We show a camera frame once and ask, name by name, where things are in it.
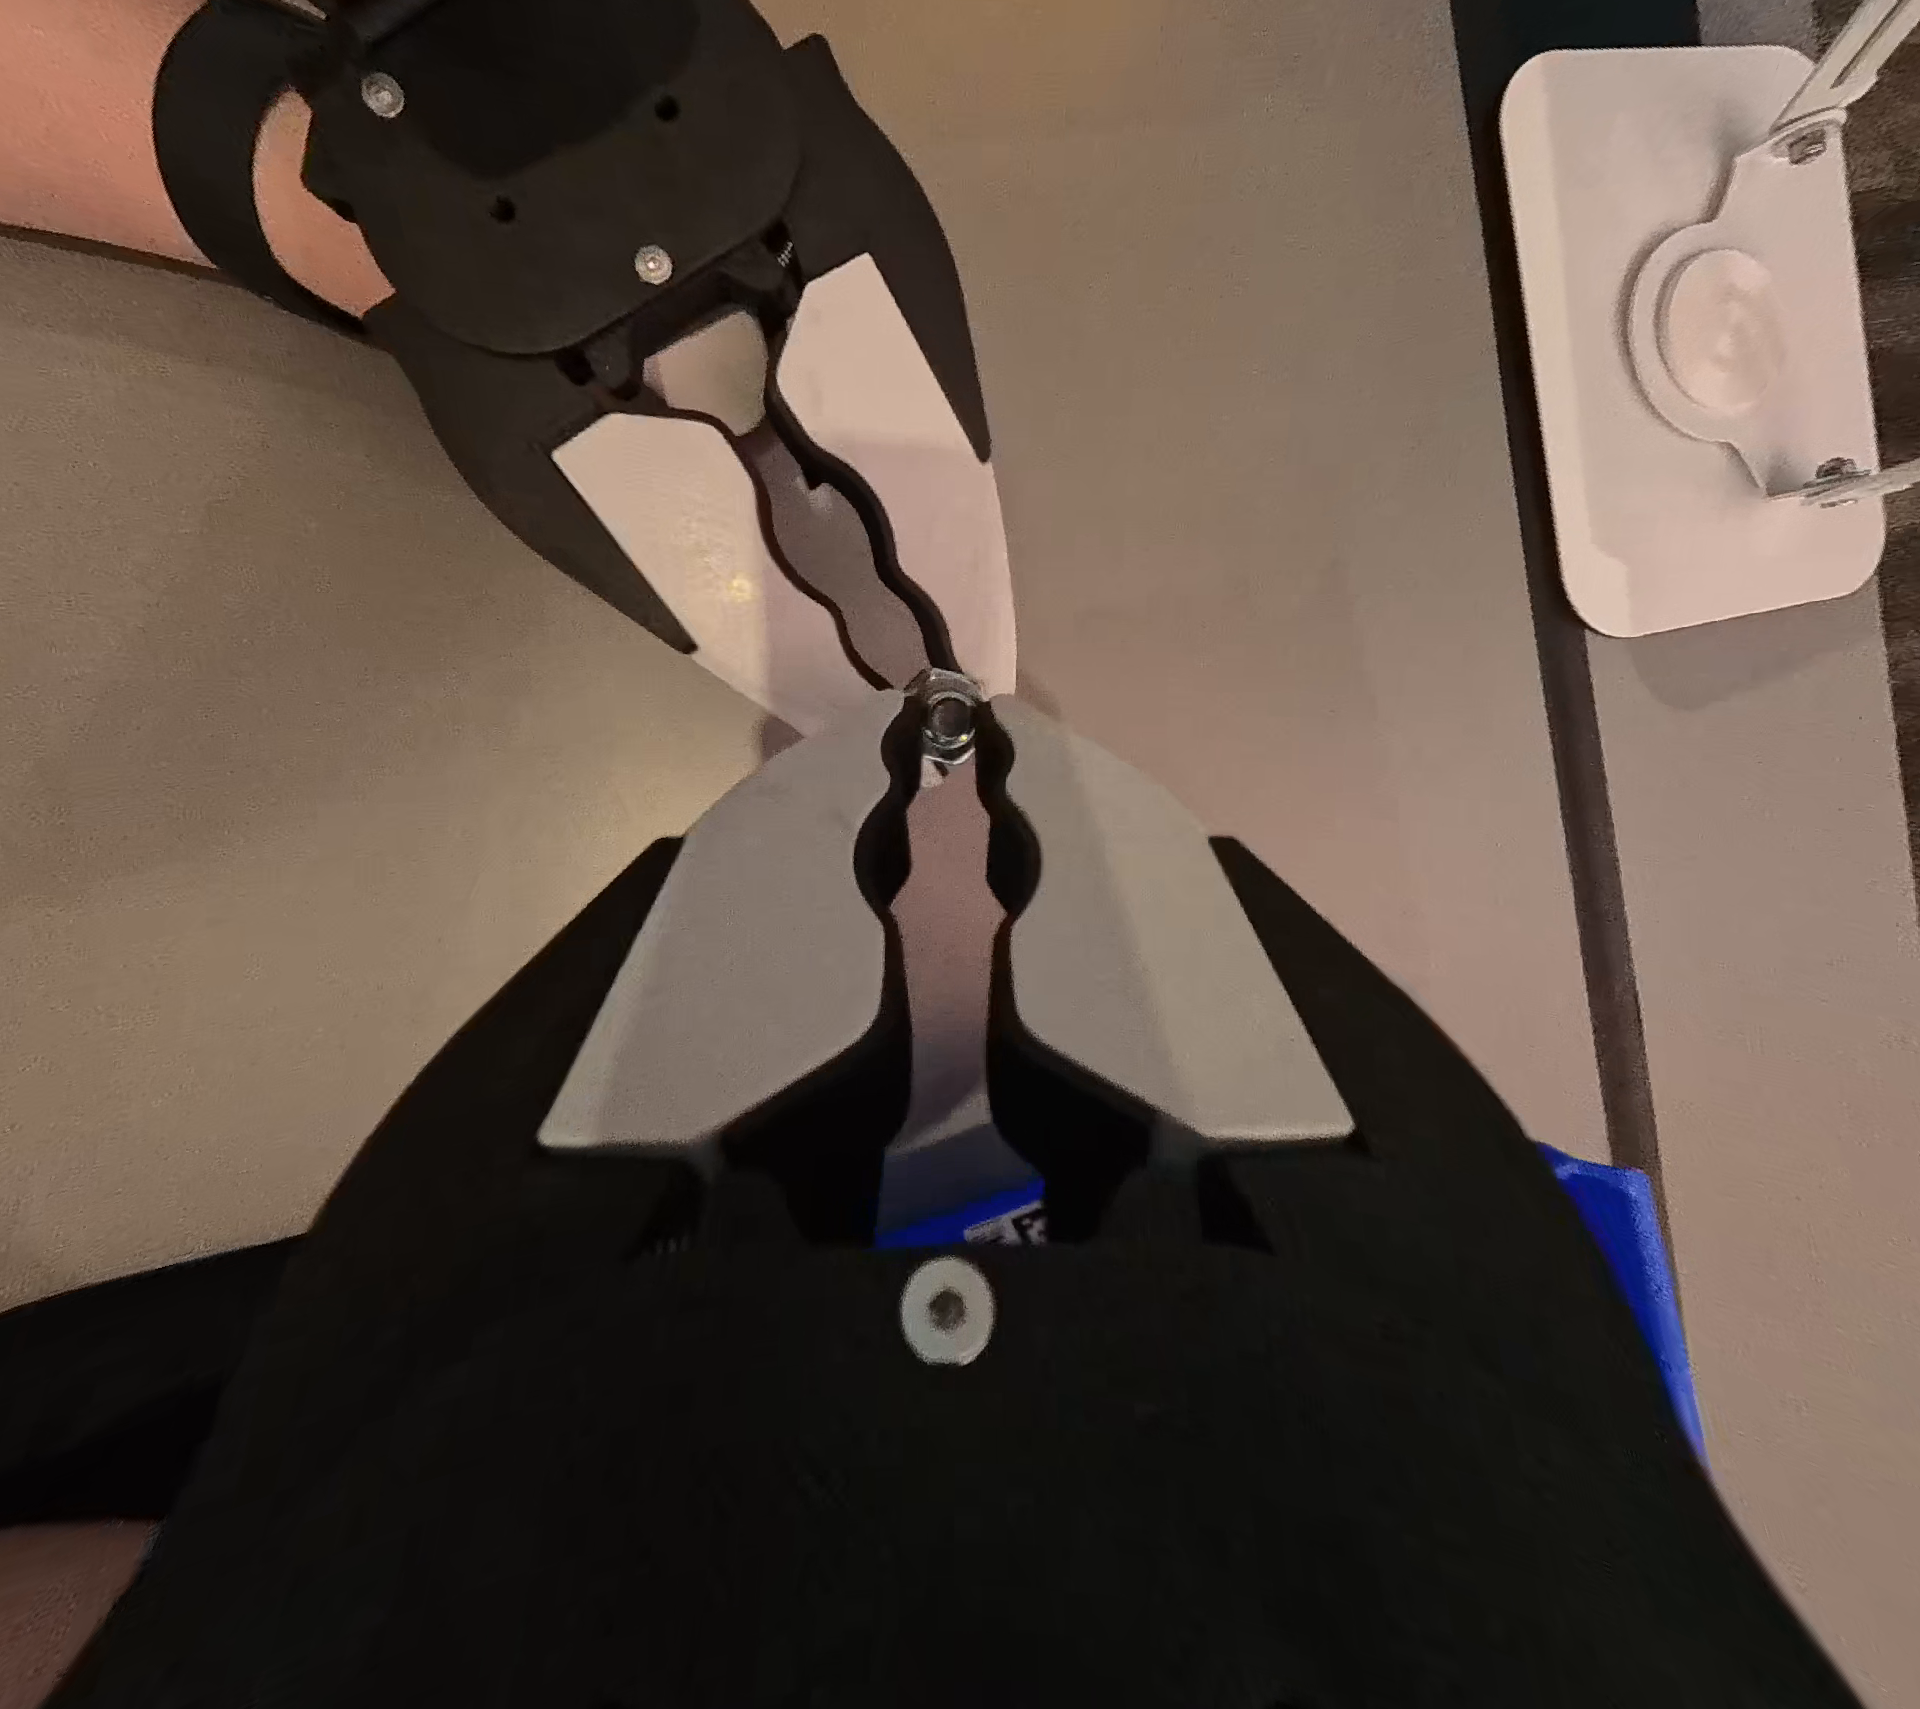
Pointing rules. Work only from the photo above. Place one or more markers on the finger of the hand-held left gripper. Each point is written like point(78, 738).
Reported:
point(662, 528)
point(899, 433)

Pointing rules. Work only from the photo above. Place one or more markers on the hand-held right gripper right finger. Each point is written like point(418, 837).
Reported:
point(1152, 955)

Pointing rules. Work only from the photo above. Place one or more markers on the person's left hand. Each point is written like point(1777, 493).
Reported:
point(306, 220)

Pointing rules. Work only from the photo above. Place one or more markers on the white document stand with instructions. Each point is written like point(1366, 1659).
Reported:
point(1587, 316)

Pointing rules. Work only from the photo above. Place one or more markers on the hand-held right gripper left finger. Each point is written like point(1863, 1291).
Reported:
point(717, 955)

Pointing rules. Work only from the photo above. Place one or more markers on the silver hex bolt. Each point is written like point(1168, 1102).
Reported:
point(943, 732)

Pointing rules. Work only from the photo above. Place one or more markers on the blue plastic bin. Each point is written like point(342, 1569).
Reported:
point(1628, 1291)

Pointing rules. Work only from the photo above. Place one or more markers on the person's left forearm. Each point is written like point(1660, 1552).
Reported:
point(92, 60)

